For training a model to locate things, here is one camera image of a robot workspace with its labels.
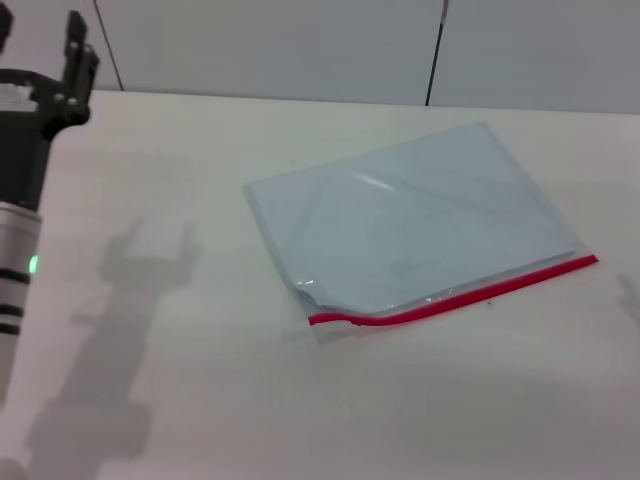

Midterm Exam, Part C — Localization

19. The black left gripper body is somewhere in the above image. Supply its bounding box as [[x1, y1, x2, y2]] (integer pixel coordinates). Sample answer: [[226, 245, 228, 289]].
[[0, 69, 94, 214]]

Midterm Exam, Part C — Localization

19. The clear document bag red zip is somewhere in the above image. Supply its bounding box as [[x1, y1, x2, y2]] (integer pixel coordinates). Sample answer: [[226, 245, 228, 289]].
[[242, 120, 600, 327]]

